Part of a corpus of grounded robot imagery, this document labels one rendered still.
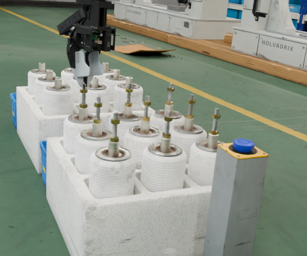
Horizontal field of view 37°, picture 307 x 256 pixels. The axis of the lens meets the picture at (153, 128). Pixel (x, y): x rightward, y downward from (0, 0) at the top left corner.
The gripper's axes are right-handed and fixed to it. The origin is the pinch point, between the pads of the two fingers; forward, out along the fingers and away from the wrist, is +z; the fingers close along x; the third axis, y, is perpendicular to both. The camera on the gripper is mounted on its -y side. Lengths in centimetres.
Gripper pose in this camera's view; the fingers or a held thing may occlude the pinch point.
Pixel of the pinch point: (82, 81)
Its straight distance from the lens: 113.9
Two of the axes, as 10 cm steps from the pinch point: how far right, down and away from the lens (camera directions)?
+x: 7.0, -1.7, 6.9
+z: -0.9, 9.4, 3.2
